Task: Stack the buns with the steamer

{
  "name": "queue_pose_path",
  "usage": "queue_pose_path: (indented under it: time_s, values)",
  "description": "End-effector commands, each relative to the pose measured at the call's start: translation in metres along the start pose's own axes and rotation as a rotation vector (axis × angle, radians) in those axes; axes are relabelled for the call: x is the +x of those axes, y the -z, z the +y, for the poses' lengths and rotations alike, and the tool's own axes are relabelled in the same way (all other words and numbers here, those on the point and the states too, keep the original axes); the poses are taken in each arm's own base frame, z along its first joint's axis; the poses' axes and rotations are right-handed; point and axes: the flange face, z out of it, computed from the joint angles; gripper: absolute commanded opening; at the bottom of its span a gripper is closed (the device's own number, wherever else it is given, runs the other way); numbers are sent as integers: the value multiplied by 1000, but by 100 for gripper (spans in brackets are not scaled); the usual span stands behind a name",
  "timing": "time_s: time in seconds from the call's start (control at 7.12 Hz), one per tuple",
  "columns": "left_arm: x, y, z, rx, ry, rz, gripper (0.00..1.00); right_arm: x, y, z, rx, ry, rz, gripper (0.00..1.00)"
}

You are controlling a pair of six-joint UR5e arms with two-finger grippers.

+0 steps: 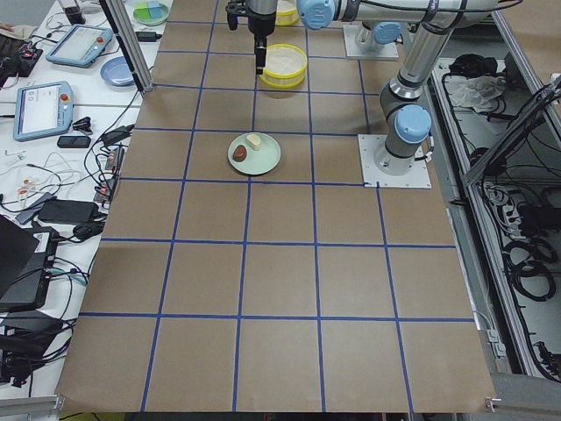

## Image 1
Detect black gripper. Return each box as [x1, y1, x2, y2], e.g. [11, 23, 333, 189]
[254, 33, 267, 75]

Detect yellow rimmed bamboo steamer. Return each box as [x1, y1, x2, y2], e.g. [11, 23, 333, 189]
[259, 43, 308, 89]

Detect white steamed bun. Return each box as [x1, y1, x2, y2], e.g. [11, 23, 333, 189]
[245, 133, 262, 151]

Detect brown steamed bun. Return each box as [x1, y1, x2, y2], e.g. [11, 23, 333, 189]
[232, 144, 247, 162]

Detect pale green plate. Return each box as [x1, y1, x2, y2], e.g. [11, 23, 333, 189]
[227, 132, 281, 175]

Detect blue sponge block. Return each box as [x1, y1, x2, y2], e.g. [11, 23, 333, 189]
[146, 1, 162, 19]

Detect black power adapter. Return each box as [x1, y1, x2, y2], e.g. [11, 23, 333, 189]
[135, 31, 162, 42]

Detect green glass bowl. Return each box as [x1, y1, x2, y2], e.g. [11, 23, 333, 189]
[132, 1, 170, 26]

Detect green sponge block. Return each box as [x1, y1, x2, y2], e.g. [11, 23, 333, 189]
[133, 2, 151, 21]

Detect blue plate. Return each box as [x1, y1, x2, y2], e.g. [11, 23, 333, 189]
[100, 56, 135, 87]

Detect far blue teach pendant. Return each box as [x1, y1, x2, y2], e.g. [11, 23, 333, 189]
[46, 24, 114, 68]

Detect blue teach pendant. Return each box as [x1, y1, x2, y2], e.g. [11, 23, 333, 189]
[12, 81, 74, 142]
[46, 24, 114, 68]

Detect dark drink cup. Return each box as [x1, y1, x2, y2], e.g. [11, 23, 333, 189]
[58, 0, 85, 25]

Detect black phone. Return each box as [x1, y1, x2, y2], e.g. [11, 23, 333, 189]
[57, 135, 91, 149]

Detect crumpled white cloth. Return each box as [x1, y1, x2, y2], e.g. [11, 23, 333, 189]
[451, 75, 507, 112]

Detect near blue teach pendant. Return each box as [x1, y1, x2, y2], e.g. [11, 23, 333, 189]
[12, 81, 74, 142]

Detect black power brick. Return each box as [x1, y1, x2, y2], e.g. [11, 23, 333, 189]
[38, 200, 98, 225]

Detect black laptop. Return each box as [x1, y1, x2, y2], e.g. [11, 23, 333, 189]
[1, 217, 58, 312]

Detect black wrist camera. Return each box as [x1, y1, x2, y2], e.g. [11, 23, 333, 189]
[225, 0, 247, 31]

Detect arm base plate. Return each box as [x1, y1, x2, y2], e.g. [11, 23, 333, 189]
[358, 134, 431, 189]
[343, 21, 401, 61]

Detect aluminium frame post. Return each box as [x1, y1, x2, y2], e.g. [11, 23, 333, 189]
[99, 0, 153, 94]

